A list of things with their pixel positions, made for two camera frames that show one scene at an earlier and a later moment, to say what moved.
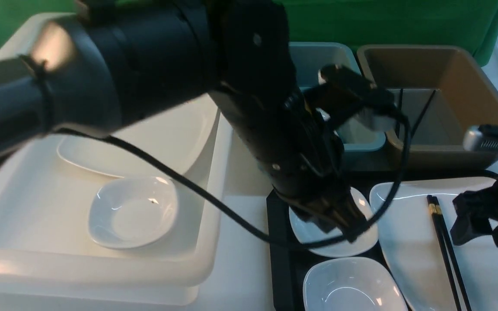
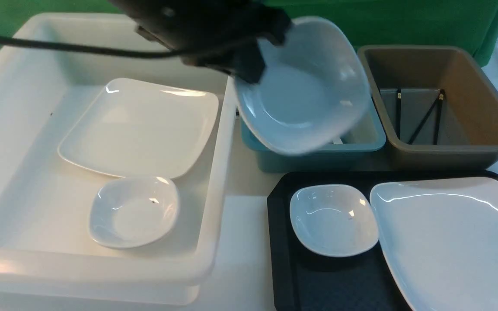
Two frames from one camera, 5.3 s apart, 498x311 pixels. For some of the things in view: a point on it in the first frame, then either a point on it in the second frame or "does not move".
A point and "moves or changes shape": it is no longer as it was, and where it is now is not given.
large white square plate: x=493 y=275 does not move
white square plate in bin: x=175 y=136 does not move
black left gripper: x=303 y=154 → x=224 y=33
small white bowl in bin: x=133 y=213 does not move
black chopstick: x=434 y=208 → x=442 y=92
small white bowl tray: x=305 y=229 does not move
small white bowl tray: x=351 y=284 moves or changes shape
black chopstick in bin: x=400 y=112 does not move
